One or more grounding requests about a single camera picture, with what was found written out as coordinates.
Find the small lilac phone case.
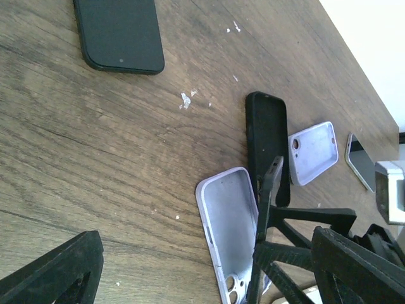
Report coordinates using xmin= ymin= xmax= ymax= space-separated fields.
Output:
xmin=288 ymin=121 xmax=339 ymax=186

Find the large lilac phone case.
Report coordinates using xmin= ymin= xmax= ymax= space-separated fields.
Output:
xmin=196 ymin=167 xmax=271 ymax=303

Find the dark phone at left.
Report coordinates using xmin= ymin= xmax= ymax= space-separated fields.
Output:
xmin=73 ymin=0 xmax=165 ymax=75

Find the black phone case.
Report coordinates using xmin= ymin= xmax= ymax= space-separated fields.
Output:
xmin=245 ymin=91 xmax=290 ymax=207

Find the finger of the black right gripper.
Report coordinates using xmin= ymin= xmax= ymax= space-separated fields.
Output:
xmin=252 ymin=242 xmax=320 ymax=304
xmin=267 ymin=206 xmax=357 ymax=249

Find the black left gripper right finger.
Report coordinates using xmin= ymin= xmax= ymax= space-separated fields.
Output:
xmin=311 ymin=227 xmax=404 ymax=303

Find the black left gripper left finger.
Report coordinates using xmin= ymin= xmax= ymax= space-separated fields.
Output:
xmin=1 ymin=231 xmax=104 ymax=303

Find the beige phone case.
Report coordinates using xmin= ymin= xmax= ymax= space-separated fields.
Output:
xmin=272 ymin=286 xmax=323 ymax=304

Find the silver-edged black phone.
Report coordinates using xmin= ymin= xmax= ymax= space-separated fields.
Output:
xmin=345 ymin=133 xmax=376 ymax=193

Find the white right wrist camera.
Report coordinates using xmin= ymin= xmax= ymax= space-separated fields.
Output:
xmin=375 ymin=160 xmax=404 ymax=225

